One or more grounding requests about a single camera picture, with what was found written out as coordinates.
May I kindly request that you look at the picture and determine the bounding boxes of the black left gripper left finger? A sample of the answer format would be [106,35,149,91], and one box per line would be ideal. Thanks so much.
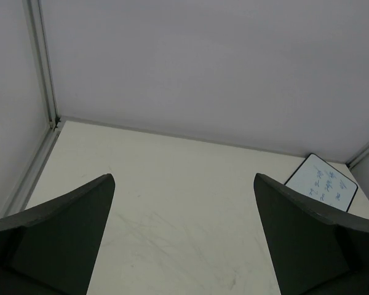
[0,174,115,294]

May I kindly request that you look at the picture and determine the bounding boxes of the left table edge rail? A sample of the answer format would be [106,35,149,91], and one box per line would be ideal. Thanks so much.
[0,126,60,218]

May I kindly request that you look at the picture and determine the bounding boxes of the left aluminium corner post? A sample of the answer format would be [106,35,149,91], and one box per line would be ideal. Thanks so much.
[22,0,60,130]

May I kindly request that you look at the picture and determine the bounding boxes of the aluminium corner post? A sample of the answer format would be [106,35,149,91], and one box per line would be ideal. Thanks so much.
[346,142,369,170]
[22,0,60,130]

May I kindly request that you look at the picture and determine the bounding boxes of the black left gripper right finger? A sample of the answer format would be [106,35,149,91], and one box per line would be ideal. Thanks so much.
[253,173,369,294]

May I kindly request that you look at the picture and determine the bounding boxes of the right aluminium corner post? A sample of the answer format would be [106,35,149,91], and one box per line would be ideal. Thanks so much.
[346,142,369,170]

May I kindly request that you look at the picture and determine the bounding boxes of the small black-framed whiteboard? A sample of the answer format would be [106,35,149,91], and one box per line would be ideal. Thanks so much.
[285,154,358,212]

